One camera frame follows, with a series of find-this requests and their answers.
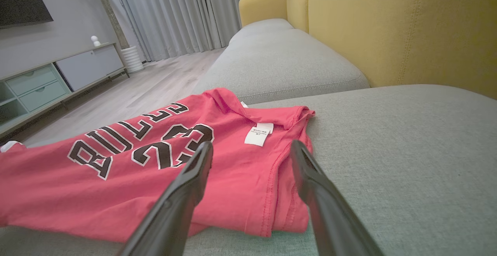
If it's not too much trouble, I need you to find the narrow yellow sofa back cushion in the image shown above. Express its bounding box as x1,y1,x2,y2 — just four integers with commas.
287,0,316,33

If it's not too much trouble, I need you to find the white ribbed floor vase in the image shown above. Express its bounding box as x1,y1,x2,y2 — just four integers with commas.
121,45,144,74

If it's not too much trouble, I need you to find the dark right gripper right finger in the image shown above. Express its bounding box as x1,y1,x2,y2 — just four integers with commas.
290,139,385,256

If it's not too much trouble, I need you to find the grey pleated curtain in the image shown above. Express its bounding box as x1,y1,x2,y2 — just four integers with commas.
97,0,304,63

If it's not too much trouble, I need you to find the yellow sofa armrest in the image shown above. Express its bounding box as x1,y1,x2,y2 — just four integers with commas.
238,0,292,28

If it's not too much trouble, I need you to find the red white-sleeved Bulls T-shirt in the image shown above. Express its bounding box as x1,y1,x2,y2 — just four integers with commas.
0,88,316,243

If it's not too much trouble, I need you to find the wide grey sofa seat cushion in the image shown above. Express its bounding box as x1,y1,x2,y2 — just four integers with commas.
0,84,497,256

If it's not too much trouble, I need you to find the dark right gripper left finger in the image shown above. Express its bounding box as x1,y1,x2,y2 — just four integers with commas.
118,141,214,256

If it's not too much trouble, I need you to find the long low TV cabinet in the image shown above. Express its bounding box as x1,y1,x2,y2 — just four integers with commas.
0,42,130,137

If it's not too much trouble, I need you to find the brown tree trunk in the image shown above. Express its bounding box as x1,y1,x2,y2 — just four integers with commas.
87,0,130,51

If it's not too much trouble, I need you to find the yellow sofa backrest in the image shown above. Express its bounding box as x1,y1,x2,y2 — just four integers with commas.
307,0,497,100

